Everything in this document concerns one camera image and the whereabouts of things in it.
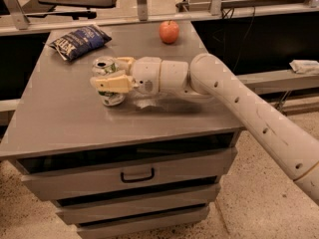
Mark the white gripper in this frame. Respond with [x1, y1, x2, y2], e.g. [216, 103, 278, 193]
[90, 57, 161, 95]

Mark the silver green 7up can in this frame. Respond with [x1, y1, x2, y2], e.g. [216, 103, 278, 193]
[90, 56, 125, 107]

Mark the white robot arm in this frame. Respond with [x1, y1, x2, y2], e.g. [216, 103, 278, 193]
[90, 53, 319, 204]

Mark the red apple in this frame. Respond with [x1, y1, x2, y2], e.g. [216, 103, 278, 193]
[159, 20, 179, 44]

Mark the blue chip bag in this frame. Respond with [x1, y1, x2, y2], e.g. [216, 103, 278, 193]
[49, 25, 112, 62]

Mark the grey drawer cabinet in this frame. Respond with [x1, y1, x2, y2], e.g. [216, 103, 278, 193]
[1, 22, 241, 239]

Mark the white cloth packet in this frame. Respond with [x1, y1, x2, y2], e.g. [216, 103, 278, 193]
[290, 60, 319, 75]

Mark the black drawer handle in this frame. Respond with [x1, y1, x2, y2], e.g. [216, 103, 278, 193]
[120, 167, 156, 184]

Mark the black hanging cable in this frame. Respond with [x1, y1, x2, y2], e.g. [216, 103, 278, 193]
[225, 6, 257, 75]

